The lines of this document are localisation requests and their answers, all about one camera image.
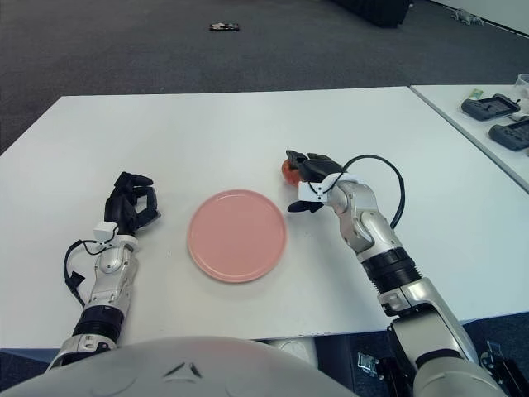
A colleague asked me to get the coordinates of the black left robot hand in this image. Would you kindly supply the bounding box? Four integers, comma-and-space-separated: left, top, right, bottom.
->
102, 171, 162, 237

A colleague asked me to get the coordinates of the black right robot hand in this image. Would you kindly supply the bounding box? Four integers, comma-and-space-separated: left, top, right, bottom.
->
284, 150, 346, 214

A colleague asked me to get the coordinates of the yellow-red apple with sticker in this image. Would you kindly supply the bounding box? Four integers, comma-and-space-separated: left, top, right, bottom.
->
280, 159, 303, 187

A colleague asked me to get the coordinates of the pink round plate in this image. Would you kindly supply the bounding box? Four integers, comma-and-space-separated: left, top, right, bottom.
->
187, 189, 288, 284

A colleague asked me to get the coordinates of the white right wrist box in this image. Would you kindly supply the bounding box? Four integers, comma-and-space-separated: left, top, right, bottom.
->
296, 175, 331, 204

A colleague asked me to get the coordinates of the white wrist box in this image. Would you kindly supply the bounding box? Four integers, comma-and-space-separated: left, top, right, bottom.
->
296, 175, 331, 204
93, 222, 117, 243

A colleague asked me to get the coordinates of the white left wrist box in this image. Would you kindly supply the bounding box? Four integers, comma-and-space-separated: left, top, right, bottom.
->
93, 222, 117, 243

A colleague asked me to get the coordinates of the black ribbed furniture block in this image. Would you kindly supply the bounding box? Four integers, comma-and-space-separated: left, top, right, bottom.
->
330, 0, 411, 29

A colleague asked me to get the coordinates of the grey robot torso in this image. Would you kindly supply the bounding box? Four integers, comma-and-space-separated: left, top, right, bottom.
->
0, 335, 360, 397

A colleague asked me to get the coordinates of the dark grey handheld controller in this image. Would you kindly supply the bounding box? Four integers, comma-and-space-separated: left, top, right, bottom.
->
460, 93, 521, 122
488, 117, 529, 151

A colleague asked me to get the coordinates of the white round base part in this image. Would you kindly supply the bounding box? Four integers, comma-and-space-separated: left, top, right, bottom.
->
268, 337, 315, 365

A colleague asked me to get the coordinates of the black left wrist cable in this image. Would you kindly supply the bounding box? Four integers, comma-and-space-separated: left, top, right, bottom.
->
63, 239, 100, 309

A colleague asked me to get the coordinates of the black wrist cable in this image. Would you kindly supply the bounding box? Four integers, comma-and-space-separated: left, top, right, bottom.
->
63, 239, 100, 309
341, 154, 406, 231

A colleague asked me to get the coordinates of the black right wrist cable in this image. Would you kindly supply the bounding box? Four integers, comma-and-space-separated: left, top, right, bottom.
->
341, 154, 406, 231

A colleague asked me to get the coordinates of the metal clamp bracket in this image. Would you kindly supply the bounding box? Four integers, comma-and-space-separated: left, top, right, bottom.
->
355, 351, 381, 377
481, 338, 522, 385

